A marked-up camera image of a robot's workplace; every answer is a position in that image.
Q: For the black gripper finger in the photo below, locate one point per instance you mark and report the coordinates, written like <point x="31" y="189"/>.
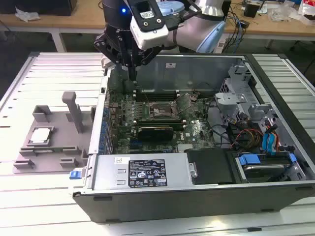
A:
<point x="147" y="57"/>
<point x="110" y="49"/>

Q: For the silver CPU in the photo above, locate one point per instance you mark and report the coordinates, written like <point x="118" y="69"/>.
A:
<point x="40" y="135"/>

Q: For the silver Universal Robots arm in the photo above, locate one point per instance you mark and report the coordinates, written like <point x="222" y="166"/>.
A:
<point x="194" y="32"/>

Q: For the CPU socket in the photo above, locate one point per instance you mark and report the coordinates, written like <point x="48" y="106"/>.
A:
<point x="157" y="107"/>

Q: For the black RAM slot bank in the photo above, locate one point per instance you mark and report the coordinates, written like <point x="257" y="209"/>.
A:
<point x="160" y="122"/>
<point x="160" y="96"/>

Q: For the green motherboard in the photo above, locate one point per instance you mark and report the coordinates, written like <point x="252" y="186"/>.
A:
<point x="128" y="110"/>

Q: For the white labelled box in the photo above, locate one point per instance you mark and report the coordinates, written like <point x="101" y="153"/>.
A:
<point x="221" y="45"/>

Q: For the black graphics card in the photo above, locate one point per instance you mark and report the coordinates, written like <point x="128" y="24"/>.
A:
<point x="155" y="134"/>

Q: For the large black box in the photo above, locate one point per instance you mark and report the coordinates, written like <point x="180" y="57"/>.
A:
<point x="37" y="6"/>

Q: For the crumpled white paper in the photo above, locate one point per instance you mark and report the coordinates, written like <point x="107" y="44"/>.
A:
<point x="27" y="16"/>

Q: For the silver metal drive cage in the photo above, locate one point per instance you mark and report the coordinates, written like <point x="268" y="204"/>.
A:
<point x="231" y="98"/>

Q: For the tall black box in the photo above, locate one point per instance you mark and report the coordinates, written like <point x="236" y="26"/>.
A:
<point x="227" y="7"/>

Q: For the small black adapter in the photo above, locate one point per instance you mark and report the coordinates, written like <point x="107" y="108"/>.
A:
<point x="244" y="23"/>

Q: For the grey parts rack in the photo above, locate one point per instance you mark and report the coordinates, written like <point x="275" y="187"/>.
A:
<point x="61" y="147"/>

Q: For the silver power supply unit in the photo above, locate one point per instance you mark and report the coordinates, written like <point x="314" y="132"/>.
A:
<point x="110" y="172"/>

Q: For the black plastic shroud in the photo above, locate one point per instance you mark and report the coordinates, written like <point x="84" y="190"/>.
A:
<point x="209" y="167"/>

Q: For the blue case latch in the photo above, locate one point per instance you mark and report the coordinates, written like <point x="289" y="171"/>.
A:
<point x="75" y="175"/>

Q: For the clear plastic bags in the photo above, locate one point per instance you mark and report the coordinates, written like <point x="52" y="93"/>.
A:
<point x="283" y="12"/>

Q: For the black open PC case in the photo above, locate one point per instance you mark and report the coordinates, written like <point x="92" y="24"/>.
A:
<point x="172" y="204"/>

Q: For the hard disk in blue carrier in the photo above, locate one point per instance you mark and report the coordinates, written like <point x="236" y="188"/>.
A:
<point x="263" y="172"/>

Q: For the red white package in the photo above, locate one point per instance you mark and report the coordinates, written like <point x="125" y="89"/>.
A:
<point x="306" y="9"/>

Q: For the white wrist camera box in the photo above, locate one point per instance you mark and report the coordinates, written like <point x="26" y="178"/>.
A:
<point x="150" y="37"/>

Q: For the wooden desk white frame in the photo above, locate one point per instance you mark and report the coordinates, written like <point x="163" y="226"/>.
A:
<point x="73" y="22"/>

